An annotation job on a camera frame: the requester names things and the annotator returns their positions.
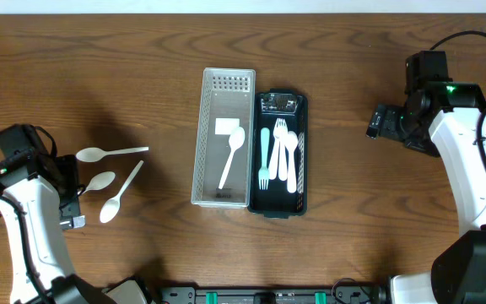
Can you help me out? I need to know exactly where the clear perforated plastic basket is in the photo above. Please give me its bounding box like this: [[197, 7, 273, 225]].
[[191, 68, 256, 209]]

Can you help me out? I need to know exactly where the white spoon diagonal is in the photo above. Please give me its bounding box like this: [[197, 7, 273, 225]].
[[79, 171, 116, 194]]

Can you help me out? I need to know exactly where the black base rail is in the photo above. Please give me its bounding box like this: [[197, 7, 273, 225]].
[[156, 278, 392, 304]]

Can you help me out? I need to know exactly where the black perforated plastic basket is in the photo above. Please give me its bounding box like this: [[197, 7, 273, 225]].
[[248, 89, 308, 218]]

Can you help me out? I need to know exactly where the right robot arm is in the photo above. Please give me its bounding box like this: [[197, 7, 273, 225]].
[[366, 51, 486, 303]]

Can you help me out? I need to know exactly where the white fork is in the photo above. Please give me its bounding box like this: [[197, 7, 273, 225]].
[[268, 118, 285, 180], [278, 118, 288, 181]]

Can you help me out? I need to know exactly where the pale blue plastic fork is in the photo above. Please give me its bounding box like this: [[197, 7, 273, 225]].
[[258, 128, 270, 190]]

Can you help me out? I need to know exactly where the white spoon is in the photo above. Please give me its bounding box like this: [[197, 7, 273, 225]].
[[219, 127, 246, 189], [285, 131, 299, 193], [100, 160, 144, 224]]

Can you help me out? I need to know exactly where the white spoon horizontal left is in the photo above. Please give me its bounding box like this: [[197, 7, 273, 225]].
[[76, 147, 149, 163]]

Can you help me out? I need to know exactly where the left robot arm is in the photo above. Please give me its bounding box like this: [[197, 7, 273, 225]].
[[0, 124, 154, 303]]

